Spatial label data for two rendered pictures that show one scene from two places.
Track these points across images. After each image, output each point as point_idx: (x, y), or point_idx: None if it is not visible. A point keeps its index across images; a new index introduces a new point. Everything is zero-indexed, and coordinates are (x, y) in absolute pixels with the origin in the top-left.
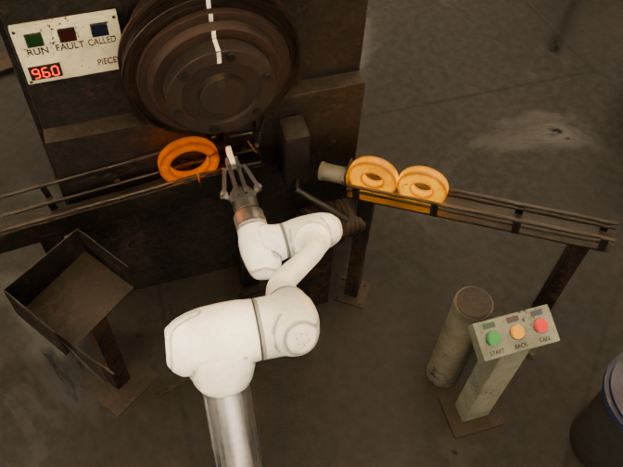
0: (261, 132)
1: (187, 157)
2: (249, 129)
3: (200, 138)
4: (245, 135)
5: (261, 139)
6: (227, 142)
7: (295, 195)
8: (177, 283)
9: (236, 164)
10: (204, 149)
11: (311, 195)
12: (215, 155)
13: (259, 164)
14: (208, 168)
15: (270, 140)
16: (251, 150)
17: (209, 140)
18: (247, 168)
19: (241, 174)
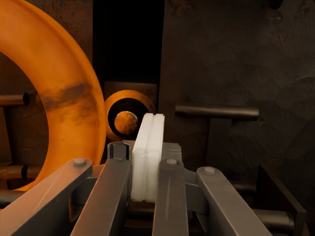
0: (287, 133)
1: (27, 162)
2: (248, 105)
3: (38, 9)
4: (228, 121)
5: (281, 168)
6: (163, 140)
7: None
8: None
9: (165, 161)
10: (27, 44)
11: None
12: (78, 105)
13: (283, 229)
14: (39, 179)
15: (308, 183)
16: (243, 185)
17: (116, 138)
18: (224, 186)
19: (174, 209)
